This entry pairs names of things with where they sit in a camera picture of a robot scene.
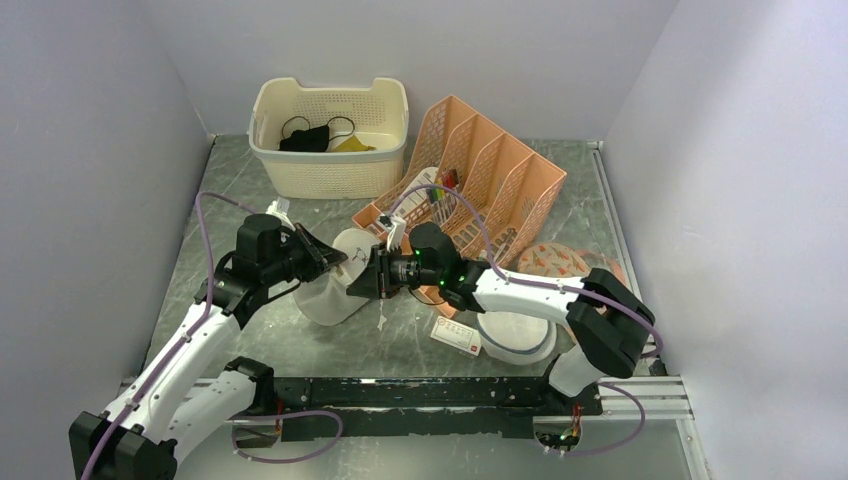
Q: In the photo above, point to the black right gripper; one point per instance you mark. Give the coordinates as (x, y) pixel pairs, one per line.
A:
(375, 281)

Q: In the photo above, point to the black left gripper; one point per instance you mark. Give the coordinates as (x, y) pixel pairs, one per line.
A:
(324, 255)

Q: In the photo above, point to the white mesh laundry bag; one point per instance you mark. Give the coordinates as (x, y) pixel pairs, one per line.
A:
(325, 301)

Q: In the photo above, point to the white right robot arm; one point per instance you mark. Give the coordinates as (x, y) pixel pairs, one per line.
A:
(611, 325)

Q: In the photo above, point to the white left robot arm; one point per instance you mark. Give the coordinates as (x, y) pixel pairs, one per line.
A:
(150, 428)

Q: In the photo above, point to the cream plastic laundry basket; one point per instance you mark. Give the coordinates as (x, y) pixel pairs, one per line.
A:
(381, 114)

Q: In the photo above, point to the orange patterned fabric bag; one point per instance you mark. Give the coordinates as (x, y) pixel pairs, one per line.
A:
(560, 261)

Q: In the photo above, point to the white red card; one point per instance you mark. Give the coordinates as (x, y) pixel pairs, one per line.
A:
(457, 335)

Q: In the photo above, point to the yellow cloth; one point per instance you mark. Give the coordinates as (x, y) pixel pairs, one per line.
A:
(352, 144)

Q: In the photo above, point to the black face mask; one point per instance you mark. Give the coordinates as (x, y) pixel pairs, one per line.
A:
(298, 135)

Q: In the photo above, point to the peach plastic desk organizer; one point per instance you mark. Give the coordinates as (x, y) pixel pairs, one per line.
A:
(511, 186)

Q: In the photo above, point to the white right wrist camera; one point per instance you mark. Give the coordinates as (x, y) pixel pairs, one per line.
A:
(395, 227)

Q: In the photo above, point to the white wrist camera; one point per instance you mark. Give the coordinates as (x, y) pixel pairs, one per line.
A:
(395, 227)
(279, 209)

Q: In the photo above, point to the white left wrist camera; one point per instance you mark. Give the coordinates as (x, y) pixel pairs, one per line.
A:
(279, 209)

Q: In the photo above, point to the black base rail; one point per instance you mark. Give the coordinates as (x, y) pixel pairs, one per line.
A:
(508, 406)

